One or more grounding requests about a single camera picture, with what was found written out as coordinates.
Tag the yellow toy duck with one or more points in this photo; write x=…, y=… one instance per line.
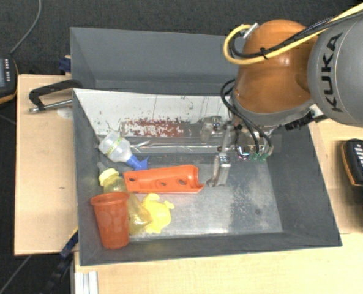
x=159, y=214

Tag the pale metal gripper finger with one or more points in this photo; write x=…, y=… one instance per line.
x=224, y=171
x=215, y=170

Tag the orange plastic shell with holes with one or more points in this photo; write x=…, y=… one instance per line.
x=159, y=181

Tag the orange-red plastic cup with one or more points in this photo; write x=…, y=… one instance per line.
x=111, y=219

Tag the yellow clear plastic bottle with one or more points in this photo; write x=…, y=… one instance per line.
x=138, y=216

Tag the pale wood flat board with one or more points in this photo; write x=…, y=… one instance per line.
x=43, y=164

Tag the grey metal bin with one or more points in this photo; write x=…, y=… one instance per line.
x=199, y=207

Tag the white spray bottle blue nozzle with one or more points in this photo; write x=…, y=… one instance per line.
x=117, y=149

